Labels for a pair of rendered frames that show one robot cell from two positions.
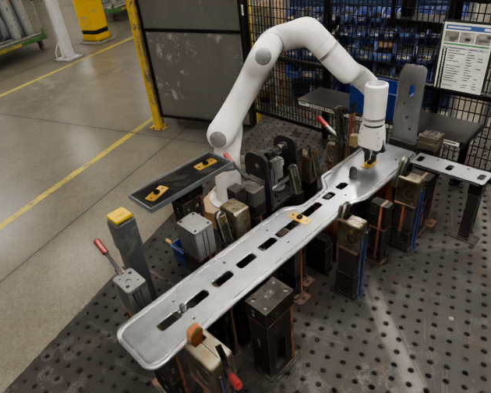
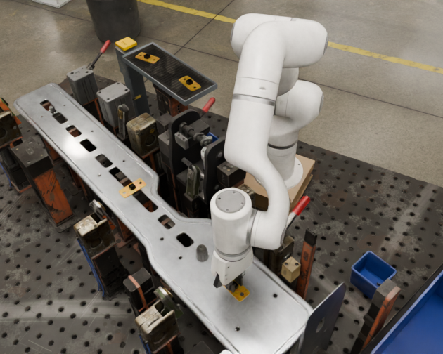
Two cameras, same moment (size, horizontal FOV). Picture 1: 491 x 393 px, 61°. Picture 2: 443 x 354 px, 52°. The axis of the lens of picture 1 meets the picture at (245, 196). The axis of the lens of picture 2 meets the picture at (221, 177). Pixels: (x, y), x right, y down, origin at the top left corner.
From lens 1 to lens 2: 186 cm
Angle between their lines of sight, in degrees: 67
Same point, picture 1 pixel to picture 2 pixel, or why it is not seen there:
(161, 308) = (60, 100)
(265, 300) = (24, 149)
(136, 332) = (45, 91)
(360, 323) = (70, 285)
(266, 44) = (240, 22)
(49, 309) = not seen: hidden behind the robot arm
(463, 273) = not seen: outside the picture
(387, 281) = (114, 329)
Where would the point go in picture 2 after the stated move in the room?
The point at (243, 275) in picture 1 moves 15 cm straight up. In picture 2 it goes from (69, 142) to (56, 109)
